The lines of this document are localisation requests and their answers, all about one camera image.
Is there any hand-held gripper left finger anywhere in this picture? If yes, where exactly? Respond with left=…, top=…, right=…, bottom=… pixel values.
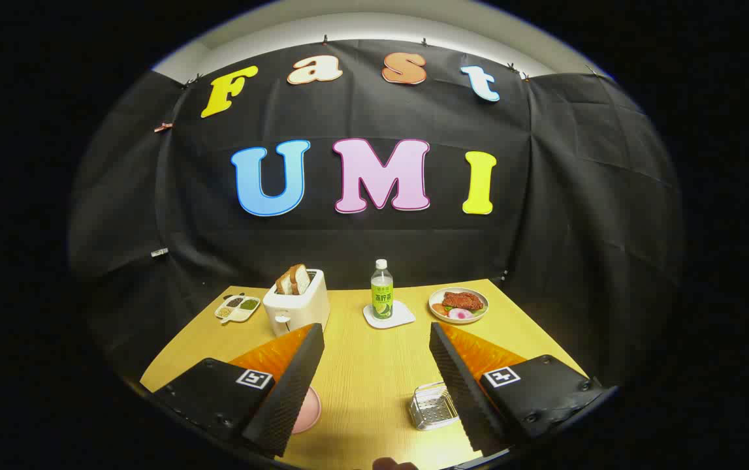
left=152, top=322, right=326, bottom=458

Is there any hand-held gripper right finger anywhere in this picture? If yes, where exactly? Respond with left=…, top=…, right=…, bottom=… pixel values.
left=429, top=321, right=616, bottom=454

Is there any pink plate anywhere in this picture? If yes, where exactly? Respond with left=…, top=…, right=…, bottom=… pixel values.
left=291, top=386, right=323, bottom=435

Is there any metal drain basket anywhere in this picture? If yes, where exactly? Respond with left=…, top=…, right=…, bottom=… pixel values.
left=409, top=382, right=460, bottom=431

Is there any white toaster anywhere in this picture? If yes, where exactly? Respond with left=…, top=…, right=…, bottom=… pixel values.
left=263, top=268, right=330, bottom=337

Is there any red meat piece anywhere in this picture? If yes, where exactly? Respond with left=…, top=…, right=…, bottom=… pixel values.
left=441, top=291, right=484, bottom=311

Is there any white divided condiment tray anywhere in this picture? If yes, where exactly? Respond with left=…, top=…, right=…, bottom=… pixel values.
left=214, top=294, right=261, bottom=324

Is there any white plate of food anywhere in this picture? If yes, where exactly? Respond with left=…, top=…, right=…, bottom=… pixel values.
left=428, top=287, right=489, bottom=325

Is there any white square coaster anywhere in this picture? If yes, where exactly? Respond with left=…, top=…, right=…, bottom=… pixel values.
left=362, top=300, right=416, bottom=330

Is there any green tea bottle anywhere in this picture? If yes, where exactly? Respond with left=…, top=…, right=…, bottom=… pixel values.
left=370, top=259, right=394, bottom=321

